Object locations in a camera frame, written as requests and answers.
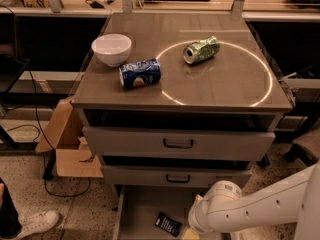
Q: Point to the dark blue RXBAR wrapper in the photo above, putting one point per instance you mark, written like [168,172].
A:
[167,224]

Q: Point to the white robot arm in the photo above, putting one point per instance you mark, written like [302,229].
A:
[295,199]

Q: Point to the open bottom grey drawer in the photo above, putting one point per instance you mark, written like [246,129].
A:
[140,206]

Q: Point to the middle grey drawer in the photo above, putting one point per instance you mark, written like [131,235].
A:
[172,177]

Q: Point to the grey drawer cabinet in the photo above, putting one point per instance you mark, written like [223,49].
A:
[234,91]

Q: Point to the top grey drawer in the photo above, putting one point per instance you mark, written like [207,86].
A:
[178,144]

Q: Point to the black office chair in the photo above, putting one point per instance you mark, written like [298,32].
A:
[301,130]

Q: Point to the crushed blue Pepsi can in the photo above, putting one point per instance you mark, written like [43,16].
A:
[138,74]

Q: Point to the brown cardboard box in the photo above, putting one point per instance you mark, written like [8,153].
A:
[63,135]

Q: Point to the crushed green soda can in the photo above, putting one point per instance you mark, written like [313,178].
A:
[201,50]

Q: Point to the white sneaker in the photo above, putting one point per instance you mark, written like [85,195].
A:
[38,223]

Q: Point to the white ceramic bowl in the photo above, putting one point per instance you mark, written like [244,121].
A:
[112,49]

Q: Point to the dark trouser leg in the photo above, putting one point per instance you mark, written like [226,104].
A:
[10,226]

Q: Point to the left dark side table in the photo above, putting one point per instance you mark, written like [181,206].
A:
[11,68]

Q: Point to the background workbench with clutter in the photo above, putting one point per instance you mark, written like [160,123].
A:
[263,10]

